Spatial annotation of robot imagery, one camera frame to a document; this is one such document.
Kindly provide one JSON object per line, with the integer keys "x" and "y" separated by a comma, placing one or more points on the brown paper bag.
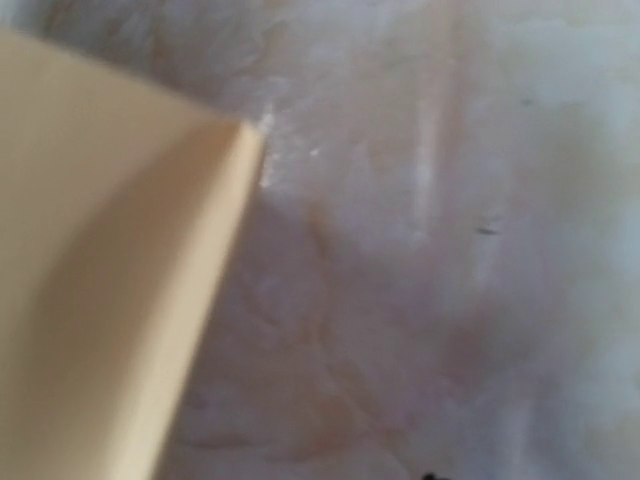
{"x": 121, "y": 205}

